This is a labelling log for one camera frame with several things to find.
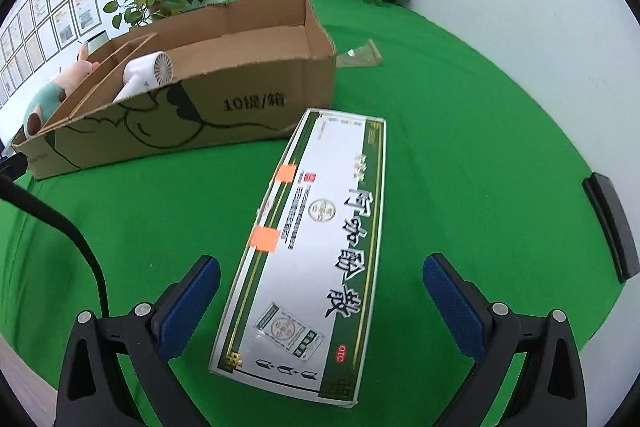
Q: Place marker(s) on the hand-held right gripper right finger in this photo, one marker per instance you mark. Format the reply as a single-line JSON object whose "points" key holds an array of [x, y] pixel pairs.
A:
{"points": [[455, 307]]}

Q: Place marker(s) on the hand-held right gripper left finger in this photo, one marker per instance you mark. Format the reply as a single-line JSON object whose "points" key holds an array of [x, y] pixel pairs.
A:
{"points": [[190, 302]]}

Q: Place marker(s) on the white green medicine box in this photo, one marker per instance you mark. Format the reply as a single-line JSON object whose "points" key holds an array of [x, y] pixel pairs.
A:
{"points": [[320, 232]]}

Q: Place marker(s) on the large cardboard box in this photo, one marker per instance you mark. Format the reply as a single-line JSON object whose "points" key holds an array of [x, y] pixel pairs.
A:
{"points": [[240, 107]]}

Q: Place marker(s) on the white hair dryer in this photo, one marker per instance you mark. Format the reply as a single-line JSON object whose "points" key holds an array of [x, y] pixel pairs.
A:
{"points": [[145, 69]]}

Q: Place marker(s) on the cardboard divider insert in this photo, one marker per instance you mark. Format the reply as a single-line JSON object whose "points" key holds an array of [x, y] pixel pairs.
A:
{"points": [[95, 79]]}

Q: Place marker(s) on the black rectangular object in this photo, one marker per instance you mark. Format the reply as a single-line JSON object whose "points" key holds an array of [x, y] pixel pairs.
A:
{"points": [[607, 227]]}

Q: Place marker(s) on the green tablecloth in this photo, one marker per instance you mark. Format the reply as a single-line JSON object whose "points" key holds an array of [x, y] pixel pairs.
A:
{"points": [[475, 132]]}

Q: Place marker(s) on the pink pig plush toy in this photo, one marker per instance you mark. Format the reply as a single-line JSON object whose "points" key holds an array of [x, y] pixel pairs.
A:
{"points": [[55, 92]]}

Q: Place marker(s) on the clear plastic bag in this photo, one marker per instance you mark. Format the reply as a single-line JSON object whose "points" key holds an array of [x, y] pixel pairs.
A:
{"points": [[360, 56]]}

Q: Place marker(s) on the group of framed wall documents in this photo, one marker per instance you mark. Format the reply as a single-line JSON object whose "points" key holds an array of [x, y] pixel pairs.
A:
{"points": [[60, 7]]}

